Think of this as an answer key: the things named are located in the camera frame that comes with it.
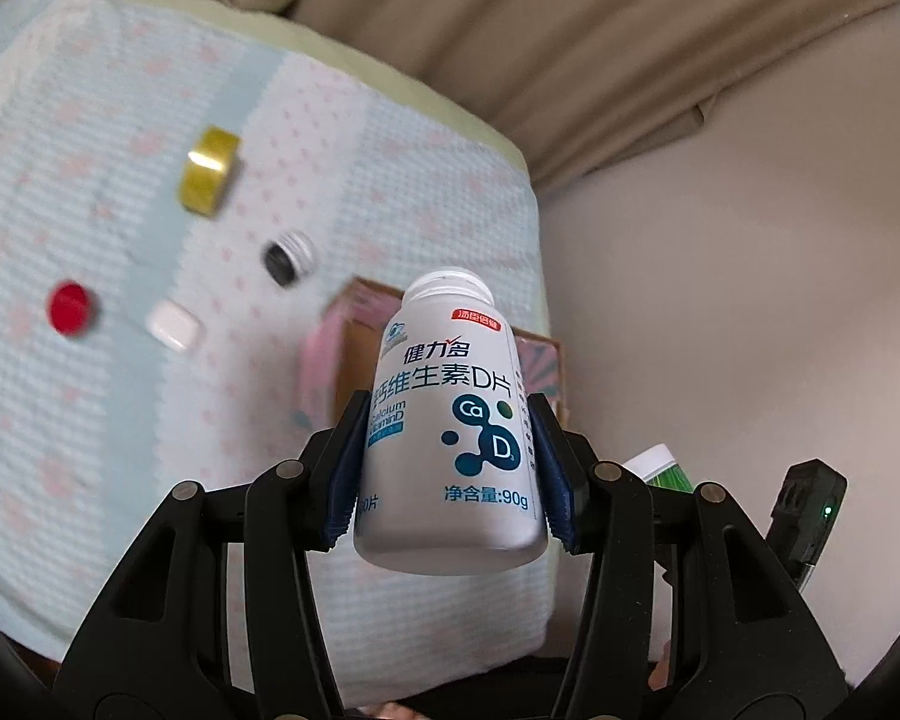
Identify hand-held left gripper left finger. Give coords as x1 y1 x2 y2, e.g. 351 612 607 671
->
52 389 373 720

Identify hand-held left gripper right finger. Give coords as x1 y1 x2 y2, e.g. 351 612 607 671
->
523 392 850 720

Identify white supplement bottle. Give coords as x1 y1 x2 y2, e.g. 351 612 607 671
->
353 270 549 578

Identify pink cardboard box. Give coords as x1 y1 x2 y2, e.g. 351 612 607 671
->
295 277 572 436

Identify green and white bottle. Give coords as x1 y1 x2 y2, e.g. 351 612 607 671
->
621 445 695 494

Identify blue and white patterned blanket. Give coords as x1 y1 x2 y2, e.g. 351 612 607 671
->
0 0 557 713

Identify black and silver bottle cap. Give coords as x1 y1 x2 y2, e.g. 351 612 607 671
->
261 230 317 287

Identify red bottle cap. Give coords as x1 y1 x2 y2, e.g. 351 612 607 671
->
47 280 98 335

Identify beige curtain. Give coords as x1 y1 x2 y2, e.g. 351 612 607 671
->
7 0 900 185

